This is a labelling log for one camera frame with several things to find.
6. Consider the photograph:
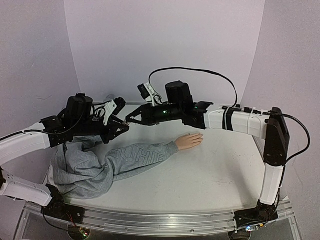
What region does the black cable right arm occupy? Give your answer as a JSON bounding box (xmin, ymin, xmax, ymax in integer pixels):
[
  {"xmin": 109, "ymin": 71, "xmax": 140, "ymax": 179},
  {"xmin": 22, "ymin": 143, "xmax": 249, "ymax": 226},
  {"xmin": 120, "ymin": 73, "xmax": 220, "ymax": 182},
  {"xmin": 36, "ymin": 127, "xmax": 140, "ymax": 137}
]
[{"xmin": 148, "ymin": 66, "xmax": 312, "ymax": 167}]

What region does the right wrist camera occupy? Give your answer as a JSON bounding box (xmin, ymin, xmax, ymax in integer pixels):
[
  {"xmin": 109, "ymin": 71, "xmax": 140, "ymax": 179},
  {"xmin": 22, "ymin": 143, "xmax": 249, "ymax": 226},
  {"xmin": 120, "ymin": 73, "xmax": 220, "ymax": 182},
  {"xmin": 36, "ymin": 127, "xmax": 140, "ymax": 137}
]
[{"xmin": 137, "ymin": 82, "xmax": 159, "ymax": 107}]

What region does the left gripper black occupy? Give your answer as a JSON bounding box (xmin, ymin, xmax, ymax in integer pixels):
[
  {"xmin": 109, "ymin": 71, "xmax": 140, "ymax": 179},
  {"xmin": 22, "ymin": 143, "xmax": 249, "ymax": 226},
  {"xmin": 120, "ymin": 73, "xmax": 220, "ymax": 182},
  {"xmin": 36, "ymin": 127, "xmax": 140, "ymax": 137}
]
[{"xmin": 74, "ymin": 117, "xmax": 129, "ymax": 145}]

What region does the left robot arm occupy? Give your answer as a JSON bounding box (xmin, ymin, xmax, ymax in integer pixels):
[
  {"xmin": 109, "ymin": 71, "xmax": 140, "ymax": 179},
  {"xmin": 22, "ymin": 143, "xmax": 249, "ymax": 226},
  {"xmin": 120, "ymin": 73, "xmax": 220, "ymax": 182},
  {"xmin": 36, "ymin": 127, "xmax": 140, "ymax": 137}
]
[{"xmin": 0, "ymin": 93, "xmax": 129, "ymax": 219}]

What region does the grey hoodie sweatshirt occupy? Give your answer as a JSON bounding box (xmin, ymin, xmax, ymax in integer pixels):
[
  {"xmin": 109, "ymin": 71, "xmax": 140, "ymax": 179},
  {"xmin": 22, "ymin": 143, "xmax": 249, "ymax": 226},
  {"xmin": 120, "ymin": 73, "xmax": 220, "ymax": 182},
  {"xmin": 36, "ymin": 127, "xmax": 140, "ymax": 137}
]
[{"xmin": 51, "ymin": 136, "xmax": 179, "ymax": 200}]

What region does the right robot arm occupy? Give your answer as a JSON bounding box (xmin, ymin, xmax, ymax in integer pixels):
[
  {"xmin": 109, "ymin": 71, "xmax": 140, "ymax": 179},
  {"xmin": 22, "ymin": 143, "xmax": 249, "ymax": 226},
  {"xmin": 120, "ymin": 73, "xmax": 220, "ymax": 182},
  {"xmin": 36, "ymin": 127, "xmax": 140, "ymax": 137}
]
[{"xmin": 125, "ymin": 81, "xmax": 290, "ymax": 206}]

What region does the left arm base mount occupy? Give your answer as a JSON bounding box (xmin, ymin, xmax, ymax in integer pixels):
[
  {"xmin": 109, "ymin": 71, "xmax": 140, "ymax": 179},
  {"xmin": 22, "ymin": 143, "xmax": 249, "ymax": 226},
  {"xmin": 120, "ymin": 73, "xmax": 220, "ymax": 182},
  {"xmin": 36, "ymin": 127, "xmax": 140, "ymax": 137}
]
[{"xmin": 41, "ymin": 183, "xmax": 85, "ymax": 226}]

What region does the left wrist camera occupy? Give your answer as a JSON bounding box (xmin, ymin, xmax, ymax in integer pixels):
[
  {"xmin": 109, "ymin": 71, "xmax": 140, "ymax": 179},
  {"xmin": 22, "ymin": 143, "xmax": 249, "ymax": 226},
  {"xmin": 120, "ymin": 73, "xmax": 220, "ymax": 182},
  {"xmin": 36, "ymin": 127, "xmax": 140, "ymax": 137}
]
[{"xmin": 102, "ymin": 97, "xmax": 126, "ymax": 126}]

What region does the mannequin hand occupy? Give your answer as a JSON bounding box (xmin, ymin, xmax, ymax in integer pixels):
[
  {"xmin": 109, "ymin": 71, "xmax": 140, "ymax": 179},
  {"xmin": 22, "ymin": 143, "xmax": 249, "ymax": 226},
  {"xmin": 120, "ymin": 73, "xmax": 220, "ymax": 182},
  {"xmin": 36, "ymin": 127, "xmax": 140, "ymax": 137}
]
[{"xmin": 175, "ymin": 133, "xmax": 203, "ymax": 151}]

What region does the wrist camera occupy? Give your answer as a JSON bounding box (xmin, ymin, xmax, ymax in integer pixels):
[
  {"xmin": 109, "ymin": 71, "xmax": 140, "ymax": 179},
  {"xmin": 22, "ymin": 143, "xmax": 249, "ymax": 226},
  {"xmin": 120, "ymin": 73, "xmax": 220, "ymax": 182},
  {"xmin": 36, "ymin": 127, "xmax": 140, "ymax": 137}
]
[
  {"xmin": 137, "ymin": 82, "xmax": 159, "ymax": 107},
  {"xmin": 102, "ymin": 97, "xmax": 126, "ymax": 126}
]

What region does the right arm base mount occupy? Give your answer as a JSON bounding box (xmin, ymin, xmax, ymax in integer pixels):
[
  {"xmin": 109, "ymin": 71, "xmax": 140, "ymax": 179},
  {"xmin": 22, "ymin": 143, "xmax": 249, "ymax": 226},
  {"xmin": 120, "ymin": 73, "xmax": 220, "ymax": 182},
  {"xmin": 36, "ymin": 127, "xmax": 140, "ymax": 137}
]
[{"xmin": 233, "ymin": 197, "xmax": 279, "ymax": 229}]

